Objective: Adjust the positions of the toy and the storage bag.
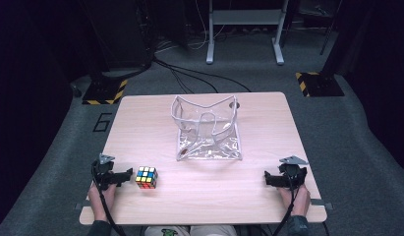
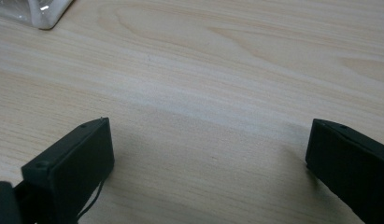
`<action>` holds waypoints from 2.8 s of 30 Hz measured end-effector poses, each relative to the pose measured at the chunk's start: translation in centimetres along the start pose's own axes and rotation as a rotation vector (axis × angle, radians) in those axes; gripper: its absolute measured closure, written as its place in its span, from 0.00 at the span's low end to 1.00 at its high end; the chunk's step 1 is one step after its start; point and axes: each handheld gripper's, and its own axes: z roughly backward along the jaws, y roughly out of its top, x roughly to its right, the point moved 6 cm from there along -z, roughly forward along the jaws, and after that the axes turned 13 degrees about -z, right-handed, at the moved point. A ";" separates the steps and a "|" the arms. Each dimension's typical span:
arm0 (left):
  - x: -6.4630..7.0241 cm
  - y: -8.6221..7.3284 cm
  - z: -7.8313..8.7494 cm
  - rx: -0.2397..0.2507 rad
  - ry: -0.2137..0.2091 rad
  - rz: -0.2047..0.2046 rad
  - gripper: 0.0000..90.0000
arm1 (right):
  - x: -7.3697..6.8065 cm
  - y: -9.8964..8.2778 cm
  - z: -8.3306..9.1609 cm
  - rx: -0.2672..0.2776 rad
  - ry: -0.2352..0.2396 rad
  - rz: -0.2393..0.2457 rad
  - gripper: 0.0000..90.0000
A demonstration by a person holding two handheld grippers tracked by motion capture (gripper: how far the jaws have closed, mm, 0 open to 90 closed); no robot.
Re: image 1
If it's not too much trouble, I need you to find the black floor cable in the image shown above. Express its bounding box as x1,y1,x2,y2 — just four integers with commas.
169,68,220,95
152,57,253,93

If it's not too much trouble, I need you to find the person's leg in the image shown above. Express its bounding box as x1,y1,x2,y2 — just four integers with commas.
189,224,239,236
144,225,191,236

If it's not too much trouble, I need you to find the black cabinet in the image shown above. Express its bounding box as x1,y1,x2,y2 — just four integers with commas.
81,0,156,74

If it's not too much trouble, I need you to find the left hand-held gripper black cable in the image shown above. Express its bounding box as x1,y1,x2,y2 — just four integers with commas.
90,161,128,236

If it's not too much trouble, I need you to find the right hand-held gripper black cable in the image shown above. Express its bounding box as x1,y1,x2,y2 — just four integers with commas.
270,166,301,236

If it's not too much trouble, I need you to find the person's right leg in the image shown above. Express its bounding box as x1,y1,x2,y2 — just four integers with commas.
189,224,239,236

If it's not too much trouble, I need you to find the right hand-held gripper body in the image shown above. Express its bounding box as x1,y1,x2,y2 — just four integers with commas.
278,154,310,192

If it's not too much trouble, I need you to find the black yellow striped base plate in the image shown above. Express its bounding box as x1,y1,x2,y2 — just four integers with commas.
294,71,346,98
82,77,130,106

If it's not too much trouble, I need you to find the black tripod leg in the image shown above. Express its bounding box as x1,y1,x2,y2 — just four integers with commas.
318,0,343,56

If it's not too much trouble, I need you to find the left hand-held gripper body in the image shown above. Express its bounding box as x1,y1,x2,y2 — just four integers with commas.
90,152,119,192

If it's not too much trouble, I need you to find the dark curtain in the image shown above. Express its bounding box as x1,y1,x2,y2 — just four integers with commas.
0,0,92,227
333,0,404,173

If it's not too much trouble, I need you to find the person's left hand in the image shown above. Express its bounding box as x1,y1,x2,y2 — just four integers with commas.
87,183,118,222

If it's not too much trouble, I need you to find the person's left leg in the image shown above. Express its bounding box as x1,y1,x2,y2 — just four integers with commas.
144,225,191,236

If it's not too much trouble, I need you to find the white desk frame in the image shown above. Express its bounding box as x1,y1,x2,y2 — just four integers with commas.
205,0,291,66

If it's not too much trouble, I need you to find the small dark floor object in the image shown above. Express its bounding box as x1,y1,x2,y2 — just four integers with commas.
71,84,84,99

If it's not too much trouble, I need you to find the person's right hand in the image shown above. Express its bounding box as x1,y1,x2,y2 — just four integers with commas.
276,183,312,217

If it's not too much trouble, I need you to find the clear plastic bag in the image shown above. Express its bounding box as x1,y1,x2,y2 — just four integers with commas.
170,94,244,162

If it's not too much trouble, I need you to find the white cable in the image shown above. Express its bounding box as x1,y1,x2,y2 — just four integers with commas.
189,0,225,51

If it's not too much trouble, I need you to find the multicoloured puzzle cube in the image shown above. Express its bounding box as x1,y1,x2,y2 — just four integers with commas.
135,165,159,190

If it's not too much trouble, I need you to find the hand-held gripper black cable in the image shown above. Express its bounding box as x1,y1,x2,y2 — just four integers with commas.
90,161,128,236
270,166,301,236

